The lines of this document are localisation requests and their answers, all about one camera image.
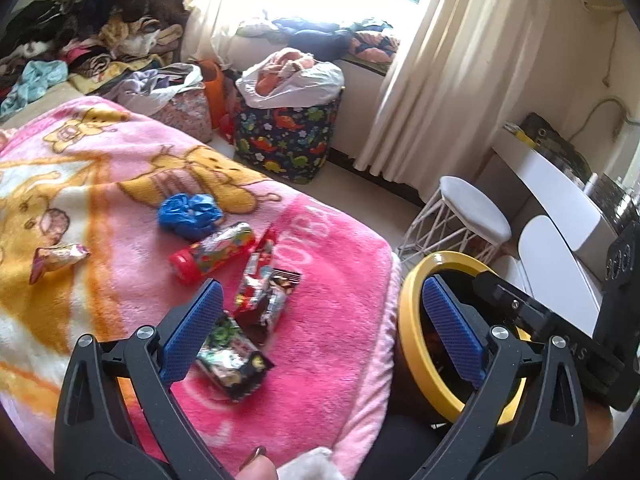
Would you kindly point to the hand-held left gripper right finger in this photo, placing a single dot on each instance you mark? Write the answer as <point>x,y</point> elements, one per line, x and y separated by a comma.
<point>450,320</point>

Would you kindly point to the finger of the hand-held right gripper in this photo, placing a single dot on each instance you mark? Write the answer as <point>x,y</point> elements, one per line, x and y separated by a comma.
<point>505,295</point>

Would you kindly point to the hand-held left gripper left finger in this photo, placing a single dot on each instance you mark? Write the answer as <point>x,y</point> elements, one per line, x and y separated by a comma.
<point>192,330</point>

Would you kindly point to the yellow rimmed black trash bin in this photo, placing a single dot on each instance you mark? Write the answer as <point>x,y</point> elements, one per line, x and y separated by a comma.
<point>415,290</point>

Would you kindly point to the dark printed snack wrapper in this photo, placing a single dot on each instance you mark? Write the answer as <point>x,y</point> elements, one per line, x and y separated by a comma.
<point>235,360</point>

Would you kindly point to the red cylindrical snack can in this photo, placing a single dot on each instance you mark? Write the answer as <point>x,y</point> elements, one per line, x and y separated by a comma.
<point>215,252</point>

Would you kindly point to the red snack wrapper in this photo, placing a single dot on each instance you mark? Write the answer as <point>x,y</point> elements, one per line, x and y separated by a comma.
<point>257,280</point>

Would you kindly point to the black small snack wrapper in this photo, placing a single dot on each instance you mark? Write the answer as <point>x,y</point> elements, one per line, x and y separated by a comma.
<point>286,279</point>

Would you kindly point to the blue plastic bag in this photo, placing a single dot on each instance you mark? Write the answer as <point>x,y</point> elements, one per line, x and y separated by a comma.
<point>190,215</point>

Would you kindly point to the pink candy wrapper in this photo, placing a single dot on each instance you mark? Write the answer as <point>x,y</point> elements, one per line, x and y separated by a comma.
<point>57,260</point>

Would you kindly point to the person's right forearm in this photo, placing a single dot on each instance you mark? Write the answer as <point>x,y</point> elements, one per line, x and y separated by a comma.
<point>600,430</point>

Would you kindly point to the person's left hand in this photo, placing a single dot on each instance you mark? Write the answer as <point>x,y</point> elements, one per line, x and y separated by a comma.
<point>257,467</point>

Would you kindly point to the white chair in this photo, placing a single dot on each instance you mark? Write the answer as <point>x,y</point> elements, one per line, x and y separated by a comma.
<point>555,260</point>

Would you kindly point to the white round stool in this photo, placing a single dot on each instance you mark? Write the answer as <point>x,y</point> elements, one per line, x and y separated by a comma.
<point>470,205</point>

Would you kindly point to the white desk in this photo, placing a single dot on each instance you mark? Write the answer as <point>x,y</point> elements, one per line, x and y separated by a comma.
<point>555,180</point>

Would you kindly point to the pink cartoon printed blanket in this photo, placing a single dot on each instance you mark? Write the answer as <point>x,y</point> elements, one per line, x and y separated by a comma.
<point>325,360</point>

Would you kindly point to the person's dark pants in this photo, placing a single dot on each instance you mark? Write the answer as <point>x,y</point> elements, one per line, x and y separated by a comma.
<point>395,445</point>

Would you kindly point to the small white bottle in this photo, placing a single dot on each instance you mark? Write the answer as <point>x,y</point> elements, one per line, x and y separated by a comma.
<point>591,182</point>

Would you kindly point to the dark patterned bag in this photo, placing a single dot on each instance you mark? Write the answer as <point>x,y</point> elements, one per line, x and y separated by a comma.
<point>555,142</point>

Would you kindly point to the yellow box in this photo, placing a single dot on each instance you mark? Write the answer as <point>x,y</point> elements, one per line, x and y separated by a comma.
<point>520,134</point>

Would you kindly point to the white fluffy cloth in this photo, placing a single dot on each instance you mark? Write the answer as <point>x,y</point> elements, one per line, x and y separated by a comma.
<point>310,465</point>

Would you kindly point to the dinosaur print storage bag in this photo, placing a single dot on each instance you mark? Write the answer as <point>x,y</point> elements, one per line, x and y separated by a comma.
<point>285,140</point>

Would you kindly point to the floral storage bag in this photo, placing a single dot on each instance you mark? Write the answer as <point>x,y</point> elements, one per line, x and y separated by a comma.
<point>185,115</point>

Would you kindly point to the wide cream curtain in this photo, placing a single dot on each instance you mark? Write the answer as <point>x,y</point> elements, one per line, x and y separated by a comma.
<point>450,85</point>

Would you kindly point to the orange bag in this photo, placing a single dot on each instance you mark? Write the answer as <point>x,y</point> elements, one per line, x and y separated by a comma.
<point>212,90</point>

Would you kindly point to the large white plastic liner bag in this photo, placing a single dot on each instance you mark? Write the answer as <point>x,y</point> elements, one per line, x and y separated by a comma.
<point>310,87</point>

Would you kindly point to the bed with beige sheet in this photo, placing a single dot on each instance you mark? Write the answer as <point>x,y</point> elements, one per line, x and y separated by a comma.
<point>45,102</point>

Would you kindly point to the orange cloth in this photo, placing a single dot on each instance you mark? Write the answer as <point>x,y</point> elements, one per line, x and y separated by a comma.
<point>285,65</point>

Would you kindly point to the light blue cloth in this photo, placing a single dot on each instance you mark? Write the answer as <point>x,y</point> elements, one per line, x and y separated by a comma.
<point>35,82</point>

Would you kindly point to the heap of windowsill clothes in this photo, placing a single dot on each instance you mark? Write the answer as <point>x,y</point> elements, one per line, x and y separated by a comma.
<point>320,35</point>

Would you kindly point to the narrow cream curtain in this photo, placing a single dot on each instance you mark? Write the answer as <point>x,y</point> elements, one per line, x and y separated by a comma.
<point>205,15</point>

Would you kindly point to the pile of clothes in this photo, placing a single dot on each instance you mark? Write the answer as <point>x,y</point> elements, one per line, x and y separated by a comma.
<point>100,25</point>

